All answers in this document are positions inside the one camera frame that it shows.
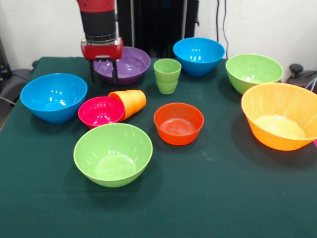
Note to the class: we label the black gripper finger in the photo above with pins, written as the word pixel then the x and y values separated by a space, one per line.
pixel 92 72
pixel 115 72

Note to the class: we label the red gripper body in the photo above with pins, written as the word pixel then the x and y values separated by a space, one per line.
pixel 102 50

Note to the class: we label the orange plastic cup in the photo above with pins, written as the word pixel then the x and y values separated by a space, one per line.
pixel 133 101

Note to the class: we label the pink plastic bowl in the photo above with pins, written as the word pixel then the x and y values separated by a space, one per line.
pixel 99 111

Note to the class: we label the green plastic cup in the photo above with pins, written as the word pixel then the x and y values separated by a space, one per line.
pixel 167 81

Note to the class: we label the blue plastic bowl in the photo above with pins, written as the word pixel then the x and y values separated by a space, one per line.
pixel 53 99
pixel 198 57

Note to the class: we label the red-orange plastic bowl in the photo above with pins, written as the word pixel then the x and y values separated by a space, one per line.
pixel 178 136

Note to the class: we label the large orange plastic bowl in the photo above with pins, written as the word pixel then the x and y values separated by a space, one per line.
pixel 280 119

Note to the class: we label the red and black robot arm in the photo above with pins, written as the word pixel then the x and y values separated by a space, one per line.
pixel 99 19

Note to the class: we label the purple plastic bowl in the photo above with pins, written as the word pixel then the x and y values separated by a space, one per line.
pixel 131 67

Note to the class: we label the dark grey chair base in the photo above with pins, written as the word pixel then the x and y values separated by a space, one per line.
pixel 15 81
pixel 301 77

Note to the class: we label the green plastic bowl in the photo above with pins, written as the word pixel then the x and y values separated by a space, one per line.
pixel 112 158
pixel 253 70

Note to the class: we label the dark green table cloth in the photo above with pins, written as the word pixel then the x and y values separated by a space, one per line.
pixel 158 213

